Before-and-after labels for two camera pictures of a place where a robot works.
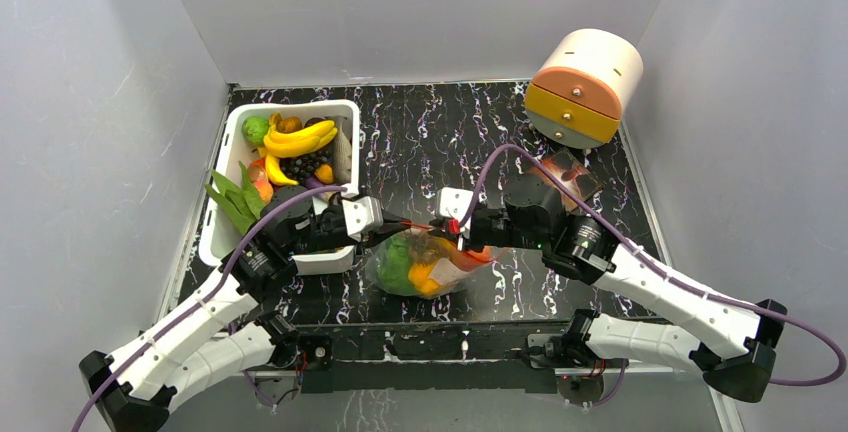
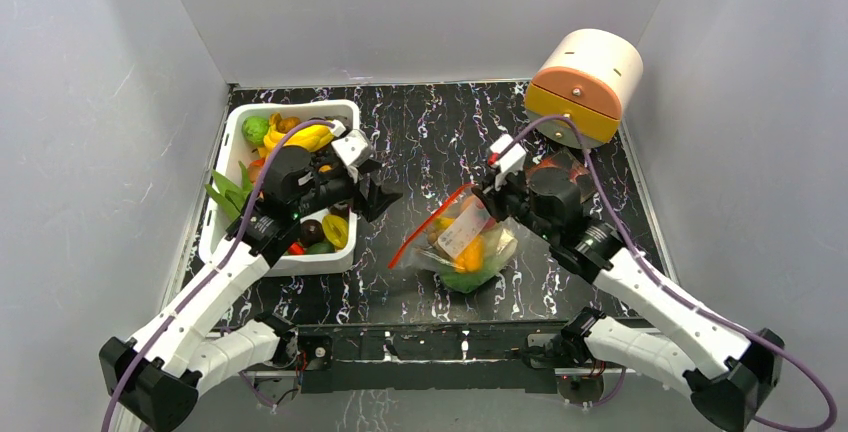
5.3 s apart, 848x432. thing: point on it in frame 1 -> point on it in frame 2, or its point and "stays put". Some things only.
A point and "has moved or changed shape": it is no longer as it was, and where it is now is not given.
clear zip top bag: (419, 262) has moved or changed shape
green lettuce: (393, 265) -> (499, 247)
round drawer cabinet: (579, 91) stays put
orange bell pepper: (418, 273) -> (471, 259)
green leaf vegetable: (241, 206) stays put
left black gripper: (390, 224) -> (372, 204)
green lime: (254, 129) stays put
